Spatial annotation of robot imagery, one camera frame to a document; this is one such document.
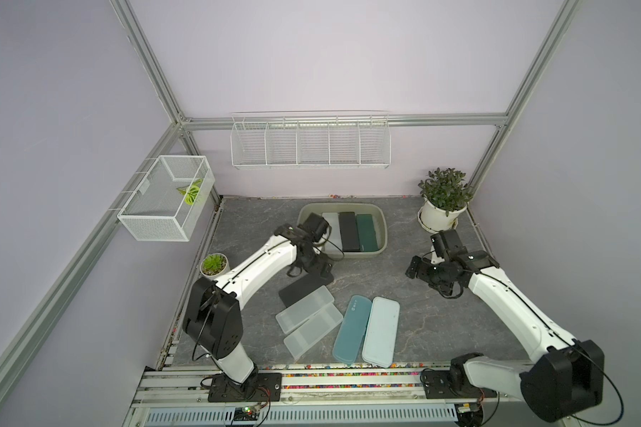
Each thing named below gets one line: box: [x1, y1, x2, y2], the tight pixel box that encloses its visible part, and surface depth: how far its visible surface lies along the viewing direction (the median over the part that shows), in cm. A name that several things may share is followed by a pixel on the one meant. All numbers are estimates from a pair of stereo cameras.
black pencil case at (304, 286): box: [278, 272, 334, 308], surface depth 93 cm
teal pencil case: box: [332, 294, 373, 364], surface depth 84 cm
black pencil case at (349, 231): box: [338, 211, 361, 252], surface depth 108 cm
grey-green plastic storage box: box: [297, 201, 388, 259], surface depth 111 cm
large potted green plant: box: [417, 167, 474, 234], surface depth 101 cm
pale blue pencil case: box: [361, 296, 401, 368], surface depth 83 cm
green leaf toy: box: [176, 178, 203, 206], surface depth 83 cm
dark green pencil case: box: [356, 213, 379, 252], surface depth 110 cm
